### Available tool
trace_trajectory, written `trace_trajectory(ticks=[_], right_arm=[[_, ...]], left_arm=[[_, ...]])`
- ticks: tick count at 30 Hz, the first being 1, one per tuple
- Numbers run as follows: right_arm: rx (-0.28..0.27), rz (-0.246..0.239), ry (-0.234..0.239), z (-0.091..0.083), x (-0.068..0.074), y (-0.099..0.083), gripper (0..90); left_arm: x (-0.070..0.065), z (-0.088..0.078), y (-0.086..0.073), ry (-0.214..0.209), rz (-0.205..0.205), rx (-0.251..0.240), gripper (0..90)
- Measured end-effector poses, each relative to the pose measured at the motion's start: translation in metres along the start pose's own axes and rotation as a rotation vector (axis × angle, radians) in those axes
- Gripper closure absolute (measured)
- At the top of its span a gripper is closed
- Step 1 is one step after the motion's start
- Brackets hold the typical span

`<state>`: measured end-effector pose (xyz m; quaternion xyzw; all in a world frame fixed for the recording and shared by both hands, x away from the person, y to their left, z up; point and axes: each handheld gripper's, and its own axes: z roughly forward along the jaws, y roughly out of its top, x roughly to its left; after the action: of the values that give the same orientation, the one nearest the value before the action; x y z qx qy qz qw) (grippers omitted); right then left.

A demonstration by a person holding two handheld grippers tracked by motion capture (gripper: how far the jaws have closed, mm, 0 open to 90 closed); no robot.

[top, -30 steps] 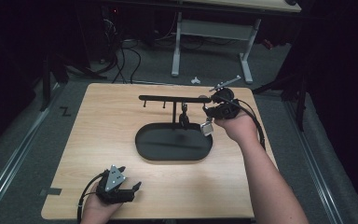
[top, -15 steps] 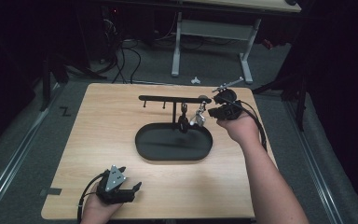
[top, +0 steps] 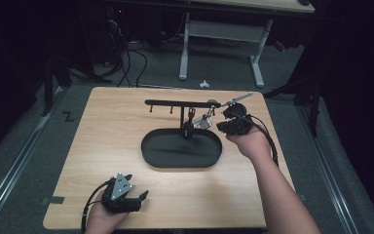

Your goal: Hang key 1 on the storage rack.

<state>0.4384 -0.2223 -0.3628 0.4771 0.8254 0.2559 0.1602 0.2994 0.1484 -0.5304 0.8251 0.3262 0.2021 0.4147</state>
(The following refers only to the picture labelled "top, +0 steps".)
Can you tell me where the black cable bundle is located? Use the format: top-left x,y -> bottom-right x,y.
93,19 -> 126,79

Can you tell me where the black looping floor cable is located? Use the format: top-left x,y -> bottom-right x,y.
116,48 -> 149,89

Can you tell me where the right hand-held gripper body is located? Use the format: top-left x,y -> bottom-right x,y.
222,92 -> 255,137

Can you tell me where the black key rack with tray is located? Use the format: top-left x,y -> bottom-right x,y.
140,98 -> 224,170

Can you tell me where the right hand-held gripper cable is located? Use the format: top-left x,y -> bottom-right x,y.
230,110 -> 280,168

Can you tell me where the black metal stand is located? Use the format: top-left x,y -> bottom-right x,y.
262,64 -> 325,137
41,55 -> 74,117

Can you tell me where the person's right hand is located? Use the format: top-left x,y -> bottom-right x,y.
225,125 -> 273,162

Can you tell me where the hand-held gripper cable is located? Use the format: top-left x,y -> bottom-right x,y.
81,179 -> 113,233
230,110 -> 280,168

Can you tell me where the person's left hand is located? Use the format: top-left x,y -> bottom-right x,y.
84,191 -> 130,234

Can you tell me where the left hand-held gripper cable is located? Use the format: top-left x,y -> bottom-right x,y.
81,179 -> 113,233

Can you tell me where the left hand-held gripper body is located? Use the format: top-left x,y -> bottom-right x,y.
100,172 -> 144,215

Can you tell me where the metal floor rail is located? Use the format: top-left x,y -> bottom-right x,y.
0,87 -> 64,228
296,105 -> 359,234

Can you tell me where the white-framed desk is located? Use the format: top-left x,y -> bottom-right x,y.
178,0 -> 316,89

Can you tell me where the dark equipment with red light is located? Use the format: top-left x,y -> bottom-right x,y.
105,4 -> 128,43

